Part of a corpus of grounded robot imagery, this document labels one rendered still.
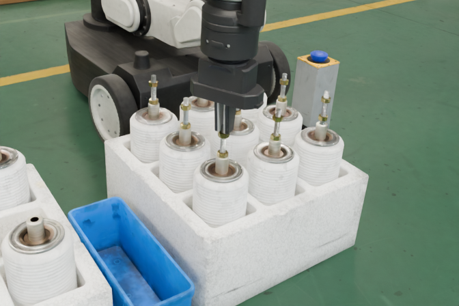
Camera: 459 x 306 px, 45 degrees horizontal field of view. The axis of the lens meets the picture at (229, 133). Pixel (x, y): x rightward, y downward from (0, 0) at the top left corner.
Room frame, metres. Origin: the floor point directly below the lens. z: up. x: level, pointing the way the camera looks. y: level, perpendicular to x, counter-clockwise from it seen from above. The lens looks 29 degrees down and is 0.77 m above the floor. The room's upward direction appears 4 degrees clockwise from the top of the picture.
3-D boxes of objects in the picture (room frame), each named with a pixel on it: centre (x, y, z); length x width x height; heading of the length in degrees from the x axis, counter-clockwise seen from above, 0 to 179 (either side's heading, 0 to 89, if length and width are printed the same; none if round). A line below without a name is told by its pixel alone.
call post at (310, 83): (1.21, -0.19, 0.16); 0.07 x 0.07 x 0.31; 38
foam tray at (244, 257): (0.97, -0.01, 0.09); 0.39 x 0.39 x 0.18; 38
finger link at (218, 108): (0.81, 0.02, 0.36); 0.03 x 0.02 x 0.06; 155
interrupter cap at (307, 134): (0.95, -0.18, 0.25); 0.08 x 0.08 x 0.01
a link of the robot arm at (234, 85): (0.81, 0.01, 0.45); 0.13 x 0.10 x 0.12; 65
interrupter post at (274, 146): (0.88, -0.08, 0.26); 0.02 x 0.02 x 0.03
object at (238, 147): (0.97, -0.01, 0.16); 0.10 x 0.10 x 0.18
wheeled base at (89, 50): (1.65, 0.26, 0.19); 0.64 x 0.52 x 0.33; 40
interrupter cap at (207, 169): (0.81, 0.01, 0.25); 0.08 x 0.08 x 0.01
